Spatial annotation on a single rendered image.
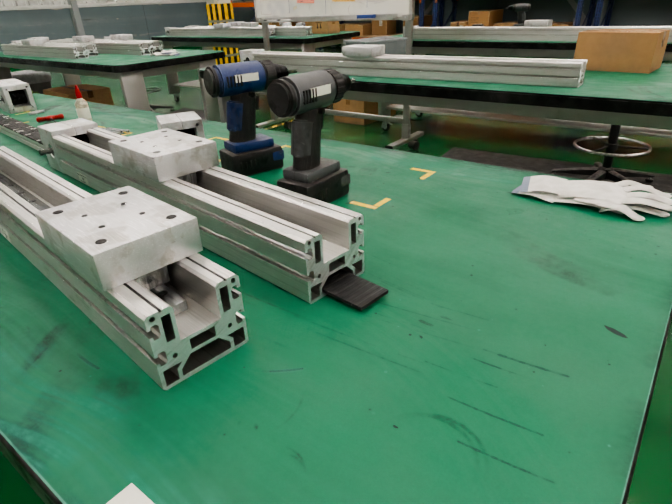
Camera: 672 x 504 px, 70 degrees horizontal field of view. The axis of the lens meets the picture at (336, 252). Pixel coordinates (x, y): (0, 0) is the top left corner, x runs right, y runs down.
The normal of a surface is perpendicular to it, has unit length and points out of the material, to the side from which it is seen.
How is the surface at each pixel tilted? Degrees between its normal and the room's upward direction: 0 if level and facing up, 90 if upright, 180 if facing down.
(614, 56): 90
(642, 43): 88
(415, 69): 90
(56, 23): 90
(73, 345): 0
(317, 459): 0
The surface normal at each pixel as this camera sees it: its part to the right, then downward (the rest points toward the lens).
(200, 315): -0.04, -0.88
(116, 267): 0.72, 0.30
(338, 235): -0.69, 0.36
